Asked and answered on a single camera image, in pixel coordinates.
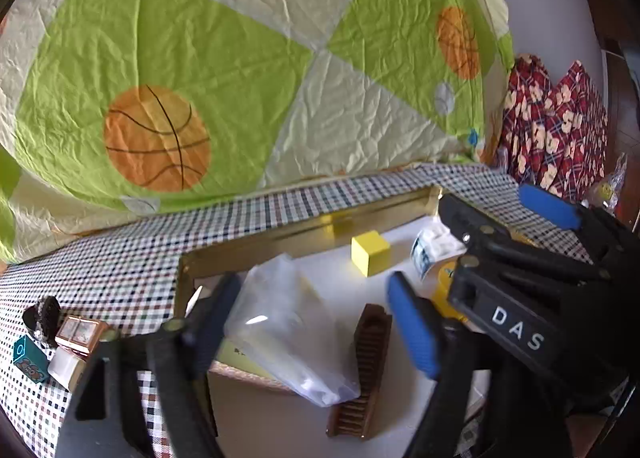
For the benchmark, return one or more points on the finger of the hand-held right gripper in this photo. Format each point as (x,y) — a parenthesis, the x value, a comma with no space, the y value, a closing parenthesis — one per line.
(465,220)
(547,208)

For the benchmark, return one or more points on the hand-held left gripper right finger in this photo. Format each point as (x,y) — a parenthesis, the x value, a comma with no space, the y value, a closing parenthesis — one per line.
(415,333)

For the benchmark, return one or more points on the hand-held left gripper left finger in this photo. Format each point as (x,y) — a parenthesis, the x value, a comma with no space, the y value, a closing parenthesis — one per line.
(215,323)

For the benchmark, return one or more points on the brown comb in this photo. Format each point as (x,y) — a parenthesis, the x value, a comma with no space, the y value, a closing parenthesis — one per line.
(367,353)

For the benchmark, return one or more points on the yellow face toy brick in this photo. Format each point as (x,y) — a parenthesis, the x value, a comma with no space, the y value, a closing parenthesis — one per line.
(442,288)

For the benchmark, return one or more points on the clear plastic bag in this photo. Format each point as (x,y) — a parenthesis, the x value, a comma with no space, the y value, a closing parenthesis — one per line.
(285,318)

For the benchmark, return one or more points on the yellow cube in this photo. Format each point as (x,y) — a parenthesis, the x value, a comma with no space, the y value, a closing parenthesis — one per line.
(370,253)

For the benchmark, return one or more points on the gold metal tin box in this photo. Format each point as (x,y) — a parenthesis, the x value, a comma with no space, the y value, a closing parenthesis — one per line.
(300,233)

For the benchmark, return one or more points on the card bundle with rubber band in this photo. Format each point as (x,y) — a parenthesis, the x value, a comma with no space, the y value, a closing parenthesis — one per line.
(77,333)

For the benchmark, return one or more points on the white charger adapter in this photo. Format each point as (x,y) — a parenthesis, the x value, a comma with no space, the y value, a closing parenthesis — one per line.
(62,365)

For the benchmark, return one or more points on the black glitter hair clip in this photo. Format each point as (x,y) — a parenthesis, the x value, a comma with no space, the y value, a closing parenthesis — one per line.
(42,318)

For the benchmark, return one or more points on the plastic bag with yellow toy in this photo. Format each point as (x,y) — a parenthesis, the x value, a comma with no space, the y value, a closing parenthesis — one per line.
(607,188)

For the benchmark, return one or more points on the red plaid bear cloth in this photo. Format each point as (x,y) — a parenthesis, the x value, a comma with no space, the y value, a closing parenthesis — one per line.
(550,128)

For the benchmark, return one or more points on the checkered tablecloth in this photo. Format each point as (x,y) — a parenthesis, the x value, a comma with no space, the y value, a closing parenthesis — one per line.
(125,258)

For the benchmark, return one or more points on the wooden furniture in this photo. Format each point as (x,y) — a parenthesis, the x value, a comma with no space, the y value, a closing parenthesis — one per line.
(625,103)

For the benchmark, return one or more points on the teal toy block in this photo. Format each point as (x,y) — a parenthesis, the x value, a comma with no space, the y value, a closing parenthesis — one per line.
(27,358)

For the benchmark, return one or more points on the basketball print bed sheet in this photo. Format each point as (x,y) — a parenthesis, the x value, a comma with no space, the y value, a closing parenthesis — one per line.
(225,38)

